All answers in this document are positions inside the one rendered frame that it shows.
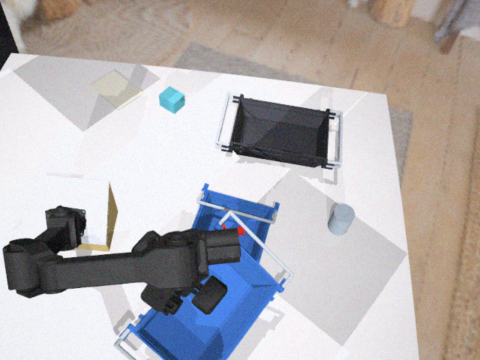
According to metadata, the small teal block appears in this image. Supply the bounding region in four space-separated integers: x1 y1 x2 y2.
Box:
159 87 185 114

